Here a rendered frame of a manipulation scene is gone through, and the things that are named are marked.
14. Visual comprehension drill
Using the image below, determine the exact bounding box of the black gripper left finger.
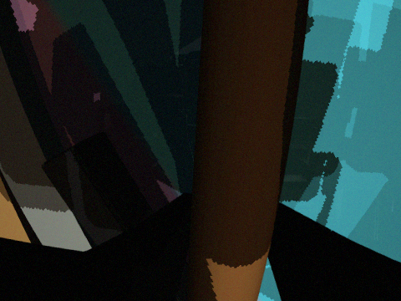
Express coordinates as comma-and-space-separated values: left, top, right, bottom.
0, 193, 193, 301

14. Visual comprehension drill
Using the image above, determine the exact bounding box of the orange-brown bar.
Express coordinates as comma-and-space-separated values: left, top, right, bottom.
0, 171, 43, 245

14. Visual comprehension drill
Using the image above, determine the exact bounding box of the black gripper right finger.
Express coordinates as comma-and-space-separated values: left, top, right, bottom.
268, 202, 401, 301

